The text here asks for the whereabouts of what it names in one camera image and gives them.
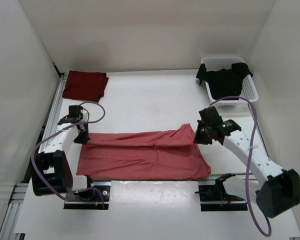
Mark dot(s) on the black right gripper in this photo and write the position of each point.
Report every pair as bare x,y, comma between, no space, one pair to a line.
198,138

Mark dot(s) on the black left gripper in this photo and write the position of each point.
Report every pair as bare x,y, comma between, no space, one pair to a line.
84,139

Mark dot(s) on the dark red t shirt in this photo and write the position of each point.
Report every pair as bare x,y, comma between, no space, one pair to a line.
85,86

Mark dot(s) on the pink t shirt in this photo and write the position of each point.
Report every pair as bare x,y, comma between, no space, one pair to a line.
169,155

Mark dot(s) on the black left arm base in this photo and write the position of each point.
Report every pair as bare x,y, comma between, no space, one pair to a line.
97,197

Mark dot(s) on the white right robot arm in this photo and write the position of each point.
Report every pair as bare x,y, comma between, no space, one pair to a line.
276,191

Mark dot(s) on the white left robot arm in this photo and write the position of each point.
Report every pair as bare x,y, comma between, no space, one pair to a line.
50,169

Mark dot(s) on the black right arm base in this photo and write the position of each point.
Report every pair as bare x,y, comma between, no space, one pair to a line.
214,198

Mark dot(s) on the black t shirt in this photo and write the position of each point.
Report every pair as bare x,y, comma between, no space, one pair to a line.
225,82

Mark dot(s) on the white plastic laundry basket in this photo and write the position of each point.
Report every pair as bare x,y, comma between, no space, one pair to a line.
249,91

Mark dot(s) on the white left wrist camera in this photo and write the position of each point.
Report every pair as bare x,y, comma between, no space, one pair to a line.
85,115

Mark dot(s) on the aluminium left frame profile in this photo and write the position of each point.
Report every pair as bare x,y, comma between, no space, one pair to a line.
14,193

